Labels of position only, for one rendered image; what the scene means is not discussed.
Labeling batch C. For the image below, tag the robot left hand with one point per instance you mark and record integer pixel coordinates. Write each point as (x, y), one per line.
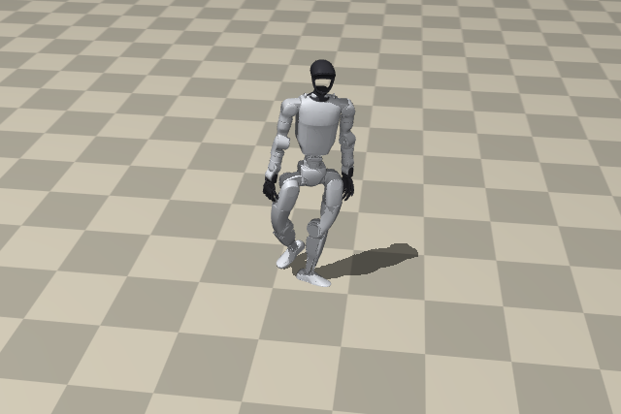
(348, 186)

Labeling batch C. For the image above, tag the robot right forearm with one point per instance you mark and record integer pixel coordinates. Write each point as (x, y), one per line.
(275, 160)

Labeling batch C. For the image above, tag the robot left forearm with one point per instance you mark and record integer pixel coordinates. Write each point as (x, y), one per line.
(347, 158)

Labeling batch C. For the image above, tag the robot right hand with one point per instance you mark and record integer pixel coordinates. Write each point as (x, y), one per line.
(269, 188)

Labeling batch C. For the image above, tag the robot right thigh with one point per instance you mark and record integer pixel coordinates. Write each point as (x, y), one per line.
(287, 196)

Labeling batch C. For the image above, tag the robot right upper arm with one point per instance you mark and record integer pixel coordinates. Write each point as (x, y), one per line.
(289, 107)

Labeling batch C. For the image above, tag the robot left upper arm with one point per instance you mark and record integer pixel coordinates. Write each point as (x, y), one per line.
(346, 122)

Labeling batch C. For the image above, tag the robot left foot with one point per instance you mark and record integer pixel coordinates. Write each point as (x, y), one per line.
(315, 279)

